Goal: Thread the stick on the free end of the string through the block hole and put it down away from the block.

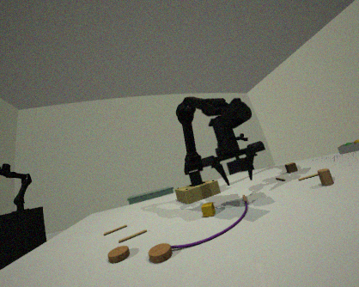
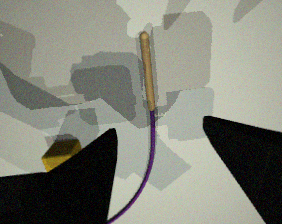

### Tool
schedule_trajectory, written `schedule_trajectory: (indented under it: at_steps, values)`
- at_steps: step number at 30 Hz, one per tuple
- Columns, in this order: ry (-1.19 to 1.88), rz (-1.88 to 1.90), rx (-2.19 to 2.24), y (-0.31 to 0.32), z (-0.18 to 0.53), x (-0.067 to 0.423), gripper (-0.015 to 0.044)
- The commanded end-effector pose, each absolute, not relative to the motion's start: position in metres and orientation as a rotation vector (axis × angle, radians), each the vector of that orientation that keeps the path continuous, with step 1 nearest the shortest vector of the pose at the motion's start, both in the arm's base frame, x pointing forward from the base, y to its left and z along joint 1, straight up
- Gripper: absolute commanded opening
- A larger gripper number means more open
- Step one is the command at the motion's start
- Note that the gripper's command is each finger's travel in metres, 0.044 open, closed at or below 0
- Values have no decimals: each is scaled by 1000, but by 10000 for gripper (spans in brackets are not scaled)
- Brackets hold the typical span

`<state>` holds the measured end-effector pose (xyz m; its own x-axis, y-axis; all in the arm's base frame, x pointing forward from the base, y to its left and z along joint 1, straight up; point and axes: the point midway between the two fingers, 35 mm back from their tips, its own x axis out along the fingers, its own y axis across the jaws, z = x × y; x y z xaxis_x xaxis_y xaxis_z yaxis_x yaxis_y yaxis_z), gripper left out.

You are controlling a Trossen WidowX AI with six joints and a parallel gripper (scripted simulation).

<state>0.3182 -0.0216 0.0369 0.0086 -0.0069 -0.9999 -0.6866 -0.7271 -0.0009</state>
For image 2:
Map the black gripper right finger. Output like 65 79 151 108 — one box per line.
203 116 282 224

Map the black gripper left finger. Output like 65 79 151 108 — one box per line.
0 128 118 224

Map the purple string with wooden stick end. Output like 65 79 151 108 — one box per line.
107 32 155 224

